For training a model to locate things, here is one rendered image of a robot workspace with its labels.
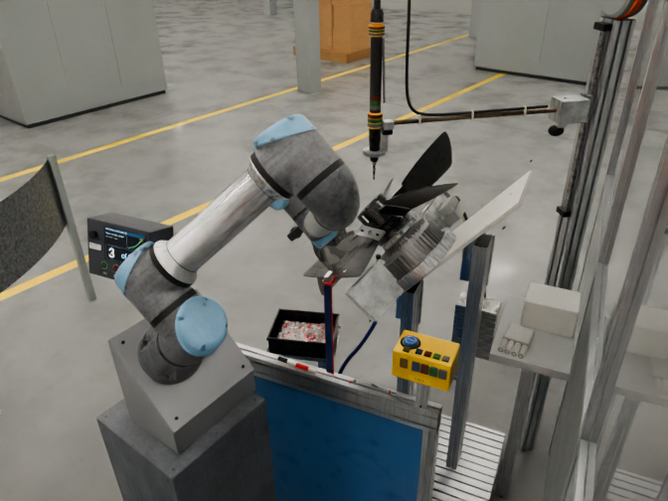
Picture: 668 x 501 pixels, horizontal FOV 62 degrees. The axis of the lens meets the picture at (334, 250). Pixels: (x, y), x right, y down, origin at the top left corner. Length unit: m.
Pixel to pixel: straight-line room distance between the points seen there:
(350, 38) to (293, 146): 8.80
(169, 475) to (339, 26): 9.08
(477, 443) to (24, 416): 2.16
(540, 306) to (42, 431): 2.31
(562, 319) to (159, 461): 1.29
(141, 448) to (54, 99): 6.54
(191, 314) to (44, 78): 6.59
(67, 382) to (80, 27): 5.28
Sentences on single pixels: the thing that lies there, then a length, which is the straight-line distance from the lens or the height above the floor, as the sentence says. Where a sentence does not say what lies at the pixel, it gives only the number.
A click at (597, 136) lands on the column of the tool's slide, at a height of 1.46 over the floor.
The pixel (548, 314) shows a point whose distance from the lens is 1.97.
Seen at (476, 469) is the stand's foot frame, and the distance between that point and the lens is 2.57.
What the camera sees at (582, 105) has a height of 1.56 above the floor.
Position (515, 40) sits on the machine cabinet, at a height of 0.50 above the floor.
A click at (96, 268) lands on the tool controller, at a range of 1.98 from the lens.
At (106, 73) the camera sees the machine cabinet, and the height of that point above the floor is 0.44.
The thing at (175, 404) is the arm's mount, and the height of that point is 1.11.
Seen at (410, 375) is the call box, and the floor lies 1.00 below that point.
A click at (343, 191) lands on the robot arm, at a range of 1.08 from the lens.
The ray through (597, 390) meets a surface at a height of 1.16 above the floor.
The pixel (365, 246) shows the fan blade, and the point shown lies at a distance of 1.78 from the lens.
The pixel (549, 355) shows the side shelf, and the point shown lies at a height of 0.86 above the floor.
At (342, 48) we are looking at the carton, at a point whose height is 0.21.
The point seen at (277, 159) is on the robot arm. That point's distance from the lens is 1.08.
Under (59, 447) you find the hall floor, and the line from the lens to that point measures 3.00.
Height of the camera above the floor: 2.06
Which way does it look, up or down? 31 degrees down
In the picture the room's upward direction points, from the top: 1 degrees counter-clockwise
